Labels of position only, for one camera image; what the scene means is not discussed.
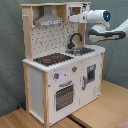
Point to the grey ice dispenser panel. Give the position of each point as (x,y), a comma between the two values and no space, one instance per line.
(91,73)

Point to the wooden toy kitchen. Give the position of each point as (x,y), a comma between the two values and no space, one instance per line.
(40,84)

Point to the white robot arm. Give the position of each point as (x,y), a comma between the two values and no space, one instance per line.
(100,31)

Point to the black toy faucet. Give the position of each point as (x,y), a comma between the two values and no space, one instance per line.
(73,40)

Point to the red right stove knob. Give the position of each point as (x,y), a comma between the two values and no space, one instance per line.
(74,69)

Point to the grey toy sink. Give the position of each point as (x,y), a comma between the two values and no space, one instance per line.
(79,51)

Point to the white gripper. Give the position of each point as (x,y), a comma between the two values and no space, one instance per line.
(80,18)

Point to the red left stove knob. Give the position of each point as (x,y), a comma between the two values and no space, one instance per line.
(56,75)

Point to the grey cabinet door handle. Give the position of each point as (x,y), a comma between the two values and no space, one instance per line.
(84,83)

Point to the red stove knob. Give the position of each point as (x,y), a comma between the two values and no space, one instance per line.
(56,75)
(74,69)

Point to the grey range hood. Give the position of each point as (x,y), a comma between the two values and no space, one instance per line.
(48,18)

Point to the toy oven door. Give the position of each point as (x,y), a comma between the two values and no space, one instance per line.
(64,97)

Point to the black toy stovetop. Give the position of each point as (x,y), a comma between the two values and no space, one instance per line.
(52,59)

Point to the white toy microwave door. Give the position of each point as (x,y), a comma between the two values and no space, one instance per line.
(75,9)

